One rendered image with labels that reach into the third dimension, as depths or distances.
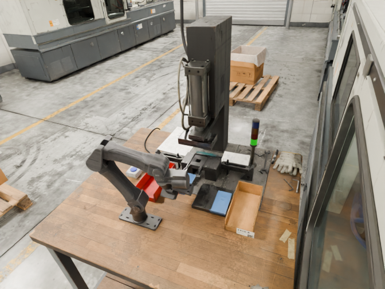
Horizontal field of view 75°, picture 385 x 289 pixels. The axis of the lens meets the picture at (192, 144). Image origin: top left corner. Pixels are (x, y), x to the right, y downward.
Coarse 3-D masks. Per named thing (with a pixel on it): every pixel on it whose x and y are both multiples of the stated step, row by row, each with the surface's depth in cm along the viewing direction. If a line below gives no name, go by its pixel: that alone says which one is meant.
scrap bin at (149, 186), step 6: (174, 168) 140; (144, 174) 134; (144, 180) 134; (150, 180) 138; (138, 186) 129; (144, 186) 134; (150, 186) 134; (156, 186) 133; (150, 192) 130; (156, 192) 124; (150, 198) 124; (156, 198) 125
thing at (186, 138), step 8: (216, 120) 136; (192, 128) 127; (200, 128) 123; (208, 128) 126; (184, 136) 129; (192, 136) 122; (200, 136) 120; (208, 136) 125; (216, 136) 128; (184, 144) 128; (192, 144) 126; (200, 144) 125; (208, 144) 123
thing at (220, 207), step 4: (220, 192) 125; (224, 192) 125; (216, 196) 123; (220, 196) 123; (224, 196) 123; (228, 196) 123; (216, 200) 121; (220, 200) 121; (228, 200) 120; (216, 204) 119; (220, 204) 119; (224, 204) 119; (228, 204) 118; (212, 208) 117; (216, 208) 117; (220, 208) 117; (224, 208) 117; (216, 212) 114; (220, 212) 112; (224, 212) 115
